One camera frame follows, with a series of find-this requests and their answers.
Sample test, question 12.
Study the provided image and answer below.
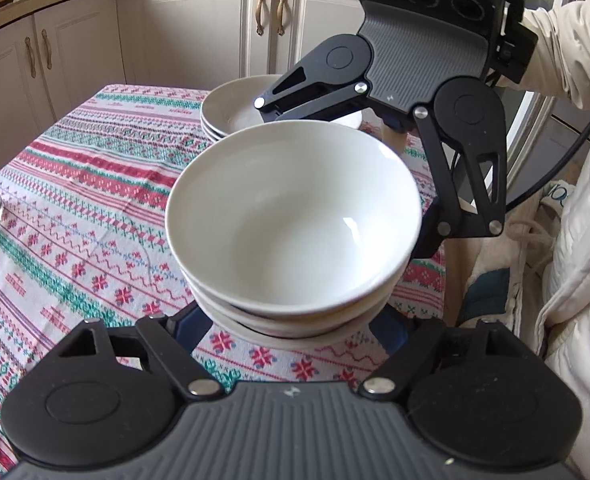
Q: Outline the white floral bowl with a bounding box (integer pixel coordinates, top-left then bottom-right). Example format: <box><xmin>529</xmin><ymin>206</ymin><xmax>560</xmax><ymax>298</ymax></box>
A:
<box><xmin>210</xmin><ymin>305</ymin><xmax>383</xmax><ymax>349</ymax></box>
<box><xmin>164</xmin><ymin>122</ymin><xmax>423</xmax><ymax>319</ymax></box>
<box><xmin>190</xmin><ymin>260</ymin><xmax>405</xmax><ymax>337</ymax></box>

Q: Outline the person's white jacket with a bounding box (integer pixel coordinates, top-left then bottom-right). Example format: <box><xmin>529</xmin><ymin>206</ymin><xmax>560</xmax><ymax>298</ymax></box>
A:
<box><xmin>532</xmin><ymin>105</ymin><xmax>590</xmax><ymax>480</ymax></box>

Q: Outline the person's right forearm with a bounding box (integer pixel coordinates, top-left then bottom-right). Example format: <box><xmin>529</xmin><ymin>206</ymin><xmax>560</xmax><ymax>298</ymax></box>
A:
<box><xmin>520</xmin><ymin>0</ymin><xmax>590</xmax><ymax>111</ymax></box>

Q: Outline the patterned striped tablecloth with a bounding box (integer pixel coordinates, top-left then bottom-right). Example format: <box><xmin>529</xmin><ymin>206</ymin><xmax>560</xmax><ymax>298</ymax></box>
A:
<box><xmin>0</xmin><ymin>83</ymin><xmax>448</xmax><ymax>480</ymax></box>

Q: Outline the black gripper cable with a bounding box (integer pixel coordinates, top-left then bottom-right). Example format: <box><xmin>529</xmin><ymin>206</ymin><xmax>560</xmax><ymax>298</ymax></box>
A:
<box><xmin>485</xmin><ymin>45</ymin><xmax>590</xmax><ymax>211</ymax></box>

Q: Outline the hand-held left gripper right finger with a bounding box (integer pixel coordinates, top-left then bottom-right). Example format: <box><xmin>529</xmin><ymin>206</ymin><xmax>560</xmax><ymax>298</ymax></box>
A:
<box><xmin>360</xmin><ymin>307</ymin><xmax>530</xmax><ymax>403</ymax></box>

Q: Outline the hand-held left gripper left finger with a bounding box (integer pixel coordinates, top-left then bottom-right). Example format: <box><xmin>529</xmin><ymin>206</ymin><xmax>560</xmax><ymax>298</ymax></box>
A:
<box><xmin>55</xmin><ymin>305</ymin><xmax>226</xmax><ymax>403</ymax></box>

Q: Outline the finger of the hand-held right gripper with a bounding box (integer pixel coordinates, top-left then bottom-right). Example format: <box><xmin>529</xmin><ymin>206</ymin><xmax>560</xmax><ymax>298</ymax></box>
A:
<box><xmin>253</xmin><ymin>47</ymin><xmax>374</xmax><ymax>124</ymax></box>
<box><xmin>411</xmin><ymin>107</ymin><xmax>507</xmax><ymax>261</ymax></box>

